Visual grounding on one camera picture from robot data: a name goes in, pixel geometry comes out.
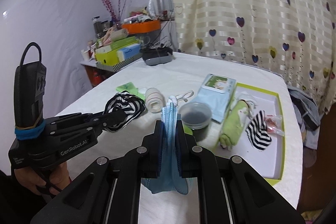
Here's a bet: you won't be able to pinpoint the blue face mask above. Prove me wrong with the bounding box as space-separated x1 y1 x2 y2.
142 100 193 195

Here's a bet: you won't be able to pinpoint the green rabbit towel roll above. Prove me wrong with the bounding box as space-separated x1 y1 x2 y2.
219 99 256 149

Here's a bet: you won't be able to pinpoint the bright green sock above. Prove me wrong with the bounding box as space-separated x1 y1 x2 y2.
116 82 138 95

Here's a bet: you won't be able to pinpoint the cream bandage sock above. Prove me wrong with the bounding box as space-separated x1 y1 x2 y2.
145 88 165 113

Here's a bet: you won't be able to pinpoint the black white striped sock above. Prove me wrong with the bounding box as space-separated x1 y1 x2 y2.
245 110 272 151

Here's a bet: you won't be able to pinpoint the person's left hand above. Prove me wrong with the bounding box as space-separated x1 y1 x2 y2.
14 162 71 196

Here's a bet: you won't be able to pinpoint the green lidded jar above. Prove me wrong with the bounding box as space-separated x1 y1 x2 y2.
183 126 193 136

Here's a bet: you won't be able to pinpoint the dark clear-lid jar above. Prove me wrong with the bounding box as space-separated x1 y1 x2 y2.
179 102 212 130

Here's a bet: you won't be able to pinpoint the lime green box tray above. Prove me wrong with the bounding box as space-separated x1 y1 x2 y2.
215 83 285 185

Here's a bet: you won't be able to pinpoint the striped tray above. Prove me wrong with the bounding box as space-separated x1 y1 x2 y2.
96 53 142 73

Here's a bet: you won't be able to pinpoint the white table cloth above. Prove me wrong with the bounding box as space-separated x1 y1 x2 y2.
60 53 303 223

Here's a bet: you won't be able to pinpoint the lime green cardboard box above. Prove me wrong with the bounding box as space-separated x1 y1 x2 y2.
95 42 136 66

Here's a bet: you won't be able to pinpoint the blue wet wipes pack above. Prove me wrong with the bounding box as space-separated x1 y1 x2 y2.
192 74 236 123

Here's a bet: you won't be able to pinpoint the pale mint sock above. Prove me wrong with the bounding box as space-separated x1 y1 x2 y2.
237 92 257 110

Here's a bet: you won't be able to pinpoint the red candy wrappers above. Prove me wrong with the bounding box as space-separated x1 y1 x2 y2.
265 115 285 136

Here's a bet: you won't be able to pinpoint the beige rolled towel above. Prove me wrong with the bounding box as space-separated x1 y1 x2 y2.
102 28 129 46

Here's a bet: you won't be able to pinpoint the grey black VR headset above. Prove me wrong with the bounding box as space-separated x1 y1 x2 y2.
141 47 173 66

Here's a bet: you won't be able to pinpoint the orange storage bin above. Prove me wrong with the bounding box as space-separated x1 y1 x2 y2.
122 20 161 34

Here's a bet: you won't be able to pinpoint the grey clothes pile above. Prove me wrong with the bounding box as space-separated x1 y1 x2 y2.
288 86 321 150

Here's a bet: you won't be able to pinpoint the heart patterned curtain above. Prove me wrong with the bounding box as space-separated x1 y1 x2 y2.
173 0 335 114

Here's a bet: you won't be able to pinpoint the black camera module left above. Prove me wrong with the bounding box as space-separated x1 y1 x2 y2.
14 42 47 130

